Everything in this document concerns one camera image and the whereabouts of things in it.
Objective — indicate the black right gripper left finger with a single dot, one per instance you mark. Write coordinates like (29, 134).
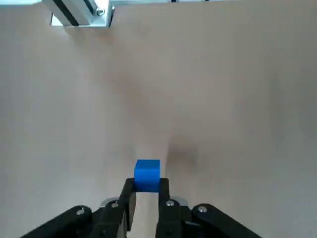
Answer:
(128, 196)

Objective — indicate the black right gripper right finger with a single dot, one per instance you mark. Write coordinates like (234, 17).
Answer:
(164, 196)

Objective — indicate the blue magnetic cube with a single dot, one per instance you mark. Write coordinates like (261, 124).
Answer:
(147, 176)

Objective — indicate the aluminium profile post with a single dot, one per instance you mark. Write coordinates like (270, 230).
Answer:
(81, 15)

